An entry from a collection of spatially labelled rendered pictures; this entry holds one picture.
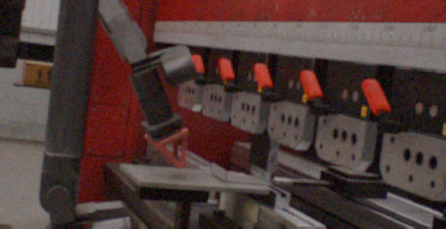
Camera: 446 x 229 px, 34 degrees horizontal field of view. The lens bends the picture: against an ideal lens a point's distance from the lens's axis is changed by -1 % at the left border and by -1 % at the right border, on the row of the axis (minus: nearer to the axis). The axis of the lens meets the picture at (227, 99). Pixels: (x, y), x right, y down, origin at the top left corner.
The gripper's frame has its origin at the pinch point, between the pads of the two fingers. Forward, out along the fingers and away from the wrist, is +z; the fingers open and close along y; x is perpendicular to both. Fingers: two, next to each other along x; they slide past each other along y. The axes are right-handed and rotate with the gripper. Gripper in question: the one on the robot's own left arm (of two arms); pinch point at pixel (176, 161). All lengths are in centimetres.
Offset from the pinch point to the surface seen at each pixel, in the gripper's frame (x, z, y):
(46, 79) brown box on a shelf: 3, 0, 220
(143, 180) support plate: 8.5, -1.4, -6.9
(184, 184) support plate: 1.8, 2.4, -7.8
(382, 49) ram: -26, -16, -44
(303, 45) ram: -25.7, -15.5, -18.1
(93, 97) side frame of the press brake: 1, -4, 86
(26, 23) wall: -31, -10, 700
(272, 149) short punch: -18.4, 4.9, -3.6
